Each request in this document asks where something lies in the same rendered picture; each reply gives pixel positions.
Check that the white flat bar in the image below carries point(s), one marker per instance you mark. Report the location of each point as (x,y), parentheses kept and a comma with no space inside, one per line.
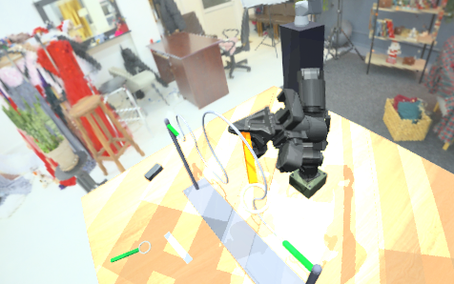
(174,243)

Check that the orange handle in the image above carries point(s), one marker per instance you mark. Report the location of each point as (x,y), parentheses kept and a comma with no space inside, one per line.
(252,176)

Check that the green rod with white loop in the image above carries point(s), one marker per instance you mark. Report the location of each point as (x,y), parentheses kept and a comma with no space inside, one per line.
(130,253)

